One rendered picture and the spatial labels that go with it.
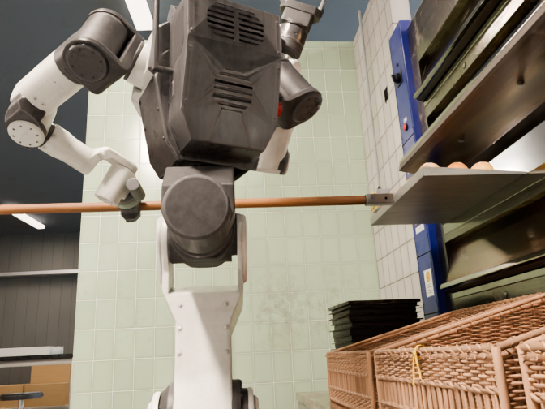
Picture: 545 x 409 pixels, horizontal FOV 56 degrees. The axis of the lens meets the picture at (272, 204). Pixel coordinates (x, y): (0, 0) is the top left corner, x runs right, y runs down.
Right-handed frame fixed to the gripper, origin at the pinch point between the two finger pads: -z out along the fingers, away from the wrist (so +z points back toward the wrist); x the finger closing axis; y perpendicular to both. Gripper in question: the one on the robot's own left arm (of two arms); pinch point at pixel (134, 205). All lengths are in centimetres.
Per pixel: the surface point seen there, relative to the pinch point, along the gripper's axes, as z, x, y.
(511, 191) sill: 17, 4, 111
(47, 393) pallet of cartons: -703, 82, -259
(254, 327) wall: -121, 31, 40
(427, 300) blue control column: -49, 28, 107
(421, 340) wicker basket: 34, 45, 73
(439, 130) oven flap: 8, -20, 97
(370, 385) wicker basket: 28, 54, 61
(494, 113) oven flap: 23, -18, 107
